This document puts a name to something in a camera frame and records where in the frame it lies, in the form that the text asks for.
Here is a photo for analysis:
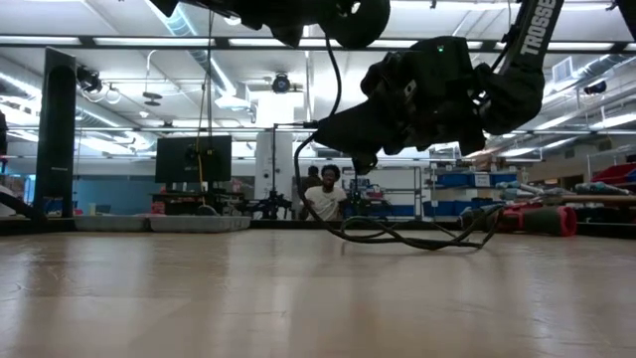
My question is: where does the ceiling light track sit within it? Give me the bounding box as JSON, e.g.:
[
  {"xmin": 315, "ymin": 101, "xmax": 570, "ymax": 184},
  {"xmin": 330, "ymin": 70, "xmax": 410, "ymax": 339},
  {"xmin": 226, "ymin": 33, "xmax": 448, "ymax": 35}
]
[{"xmin": 0, "ymin": 34, "xmax": 636, "ymax": 52}]

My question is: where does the black mounted camera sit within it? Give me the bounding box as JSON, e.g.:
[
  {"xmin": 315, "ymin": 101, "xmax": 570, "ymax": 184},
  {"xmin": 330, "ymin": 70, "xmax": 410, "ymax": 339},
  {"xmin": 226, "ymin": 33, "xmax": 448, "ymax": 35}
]
[{"xmin": 76, "ymin": 65, "xmax": 104, "ymax": 94}]

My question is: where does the black aluminium table frame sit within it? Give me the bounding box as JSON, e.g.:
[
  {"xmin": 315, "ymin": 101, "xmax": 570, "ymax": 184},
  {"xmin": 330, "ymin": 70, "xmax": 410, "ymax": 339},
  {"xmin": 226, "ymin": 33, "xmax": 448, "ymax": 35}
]
[{"xmin": 0, "ymin": 191, "xmax": 636, "ymax": 239}]

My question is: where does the black background camera frame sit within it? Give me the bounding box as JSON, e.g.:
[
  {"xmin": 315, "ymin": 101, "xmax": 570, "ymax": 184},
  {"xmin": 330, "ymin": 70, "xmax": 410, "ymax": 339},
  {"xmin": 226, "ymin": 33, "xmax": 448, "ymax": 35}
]
[{"xmin": 270, "ymin": 118, "xmax": 360, "ymax": 223}]

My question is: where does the white ceiling vent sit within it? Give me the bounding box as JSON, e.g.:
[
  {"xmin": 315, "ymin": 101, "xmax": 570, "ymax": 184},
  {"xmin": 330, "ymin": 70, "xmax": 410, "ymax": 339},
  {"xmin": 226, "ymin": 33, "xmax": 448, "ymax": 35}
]
[{"xmin": 553, "ymin": 57, "xmax": 575, "ymax": 84}]

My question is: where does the grey tool kit case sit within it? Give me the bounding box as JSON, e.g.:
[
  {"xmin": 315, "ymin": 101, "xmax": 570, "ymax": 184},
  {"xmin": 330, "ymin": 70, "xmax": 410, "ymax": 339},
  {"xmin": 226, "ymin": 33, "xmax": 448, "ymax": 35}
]
[{"xmin": 73, "ymin": 213, "xmax": 252, "ymax": 234}]

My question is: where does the black monitor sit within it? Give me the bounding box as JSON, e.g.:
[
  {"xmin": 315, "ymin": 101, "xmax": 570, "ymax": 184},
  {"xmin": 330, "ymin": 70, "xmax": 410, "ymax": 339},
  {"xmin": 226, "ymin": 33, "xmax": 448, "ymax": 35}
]
[{"xmin": 154, "ymin": 134, "xmax": 234, "ymax": 184}]

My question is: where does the blue storage bin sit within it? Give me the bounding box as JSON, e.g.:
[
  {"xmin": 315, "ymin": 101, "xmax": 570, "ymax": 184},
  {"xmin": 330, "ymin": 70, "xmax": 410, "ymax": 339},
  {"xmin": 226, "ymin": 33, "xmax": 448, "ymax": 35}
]
[
  {"xmin": 370, "ymin": 204, "xmax": 416, "ymax": 218},
  {"xmin": 421, "ymin": 199, "xmax": 468, "ymax": 218},
  {"xmin": 435, "ymin": 172, "xmax": 477, "ymax": 189},
  {"xmin": 489, "ymin": 172, "xmax": 519, "ymax": 188}
]

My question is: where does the person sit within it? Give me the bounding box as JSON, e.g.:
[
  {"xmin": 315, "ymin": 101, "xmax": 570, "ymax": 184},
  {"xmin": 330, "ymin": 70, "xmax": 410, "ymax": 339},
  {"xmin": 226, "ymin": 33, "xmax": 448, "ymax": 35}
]
[
  {"xmin": 303, "ymin": 164, "xmax": 349, "ymax": 222},
  {"xmin": 299, "ymin": 165, "xmax": 323, "ymax": 195}
]

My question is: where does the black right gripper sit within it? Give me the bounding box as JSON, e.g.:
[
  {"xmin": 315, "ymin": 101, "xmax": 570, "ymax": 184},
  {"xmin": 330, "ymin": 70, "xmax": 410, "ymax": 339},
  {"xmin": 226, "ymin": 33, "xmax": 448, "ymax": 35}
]
[{"xmin": 313, "ymin": 48, "xmax": 487, "ymax": 176}]

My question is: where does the black cord with round reel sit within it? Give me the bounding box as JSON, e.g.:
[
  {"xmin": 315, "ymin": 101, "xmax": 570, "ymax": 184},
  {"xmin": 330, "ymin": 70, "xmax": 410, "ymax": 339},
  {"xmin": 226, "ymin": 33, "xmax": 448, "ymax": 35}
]
[{"xmin": 292, "ymin": 0, "xmax": 504, "ymax": 253}]

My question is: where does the wooden workbench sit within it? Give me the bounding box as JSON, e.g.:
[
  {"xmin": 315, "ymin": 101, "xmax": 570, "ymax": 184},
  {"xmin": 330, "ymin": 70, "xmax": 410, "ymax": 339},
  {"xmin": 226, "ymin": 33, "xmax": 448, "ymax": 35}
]
[{"xmin": 541, "ymin": 193, "xmax": 636, "ymax": 208}]

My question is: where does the metal shelving rack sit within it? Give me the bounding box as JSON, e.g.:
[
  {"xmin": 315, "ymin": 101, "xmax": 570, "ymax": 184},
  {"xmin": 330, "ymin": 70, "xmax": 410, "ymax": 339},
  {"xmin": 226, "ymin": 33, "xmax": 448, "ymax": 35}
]
[{"xmin": 414, "ymin": 165, "xmax": 521, "ymax": 220}]

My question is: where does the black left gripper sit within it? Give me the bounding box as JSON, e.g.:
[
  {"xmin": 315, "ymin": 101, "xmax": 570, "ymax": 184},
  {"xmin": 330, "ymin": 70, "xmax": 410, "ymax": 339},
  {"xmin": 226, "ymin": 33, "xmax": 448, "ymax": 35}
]
[{"xmin": 218, "ymin": 0, "xmax": 344, "ymax": 49}]

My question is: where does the red cordless drill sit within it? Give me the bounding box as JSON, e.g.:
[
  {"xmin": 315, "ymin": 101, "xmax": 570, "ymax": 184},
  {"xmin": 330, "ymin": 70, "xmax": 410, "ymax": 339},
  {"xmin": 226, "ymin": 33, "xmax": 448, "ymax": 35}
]
[{"xmin": 456, "ymin": 202, "xmax": 578, "ymax": 238}]

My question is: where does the cluttered workbench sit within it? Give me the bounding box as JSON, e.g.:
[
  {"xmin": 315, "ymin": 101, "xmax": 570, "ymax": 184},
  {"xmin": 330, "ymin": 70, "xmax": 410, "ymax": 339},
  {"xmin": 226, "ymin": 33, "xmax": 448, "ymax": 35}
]
[{"xmin": 150, "ymin": 188, "xmax": 245, "ymax": 218}]

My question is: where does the black upright post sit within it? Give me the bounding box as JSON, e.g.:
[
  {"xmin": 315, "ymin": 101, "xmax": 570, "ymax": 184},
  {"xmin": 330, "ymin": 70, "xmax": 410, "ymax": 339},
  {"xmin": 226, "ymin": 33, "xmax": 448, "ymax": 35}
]
[{"xmin": 33, "ymin": 47, "xmax": 79, "ymax": 220}]

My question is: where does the white pillar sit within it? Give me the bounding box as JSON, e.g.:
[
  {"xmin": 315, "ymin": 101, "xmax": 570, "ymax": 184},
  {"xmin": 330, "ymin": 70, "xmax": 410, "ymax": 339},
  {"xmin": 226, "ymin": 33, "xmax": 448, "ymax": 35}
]
[{"xmin": 254, "ymin": 93, "xmax": 294, "ymax": 220}]

